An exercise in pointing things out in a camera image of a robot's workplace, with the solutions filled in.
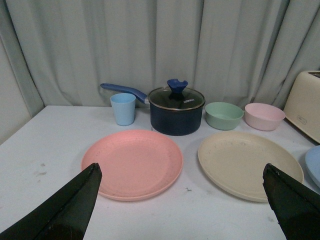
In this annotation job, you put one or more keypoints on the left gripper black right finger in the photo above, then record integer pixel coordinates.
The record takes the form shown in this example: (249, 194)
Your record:
(297, 208)

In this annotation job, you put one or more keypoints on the dark blue saucepan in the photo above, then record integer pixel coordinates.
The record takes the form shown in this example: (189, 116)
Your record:
(168, 122)

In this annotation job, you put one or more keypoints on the cream plastic plate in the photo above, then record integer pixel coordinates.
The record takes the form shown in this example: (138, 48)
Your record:
(235, 162)

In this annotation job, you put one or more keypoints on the cream toaster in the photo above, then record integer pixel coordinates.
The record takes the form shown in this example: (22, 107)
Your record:
(302, 107)

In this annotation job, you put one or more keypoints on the grey curtain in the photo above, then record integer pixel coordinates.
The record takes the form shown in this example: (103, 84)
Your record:
(58, 52)

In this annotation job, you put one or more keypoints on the pink plastic bowl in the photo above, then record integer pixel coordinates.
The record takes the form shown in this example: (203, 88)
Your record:
(263, 117)

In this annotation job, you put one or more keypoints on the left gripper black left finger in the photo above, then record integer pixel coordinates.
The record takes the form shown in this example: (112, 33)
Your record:
(63, 216)

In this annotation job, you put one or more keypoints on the glass lid blue knob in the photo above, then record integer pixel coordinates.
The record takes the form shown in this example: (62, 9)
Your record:
(176, 96)

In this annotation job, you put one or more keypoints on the light blue plastic cup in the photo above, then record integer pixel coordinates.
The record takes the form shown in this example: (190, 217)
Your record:
(123, 105)

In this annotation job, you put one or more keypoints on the green plastic bowl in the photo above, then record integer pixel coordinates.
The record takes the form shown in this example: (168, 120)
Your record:
(223, 116)

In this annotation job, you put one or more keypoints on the light blue plastic plate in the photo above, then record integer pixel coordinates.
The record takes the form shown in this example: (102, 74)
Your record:
(312, 161)

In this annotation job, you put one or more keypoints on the pink plastic plate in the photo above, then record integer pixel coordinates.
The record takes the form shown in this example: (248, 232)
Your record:
(135, 164)

